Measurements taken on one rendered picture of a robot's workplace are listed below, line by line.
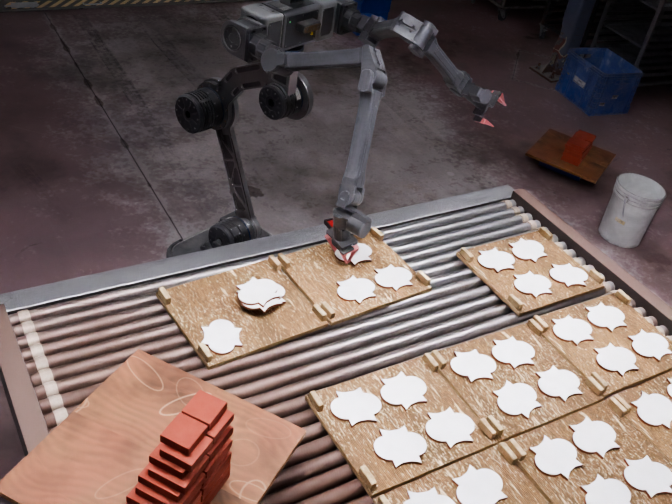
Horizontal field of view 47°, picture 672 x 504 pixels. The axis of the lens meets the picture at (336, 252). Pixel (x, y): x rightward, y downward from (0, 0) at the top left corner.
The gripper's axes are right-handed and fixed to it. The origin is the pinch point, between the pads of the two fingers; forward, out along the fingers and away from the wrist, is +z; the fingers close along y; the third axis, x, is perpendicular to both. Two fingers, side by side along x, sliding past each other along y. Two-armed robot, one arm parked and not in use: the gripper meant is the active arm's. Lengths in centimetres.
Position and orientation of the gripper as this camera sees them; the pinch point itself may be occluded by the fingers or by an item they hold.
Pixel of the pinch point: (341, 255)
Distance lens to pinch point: 261.0
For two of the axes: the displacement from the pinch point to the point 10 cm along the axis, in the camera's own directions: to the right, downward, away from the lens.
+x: 8.4, -3.9, 3.9
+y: 5.5, 5.8, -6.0
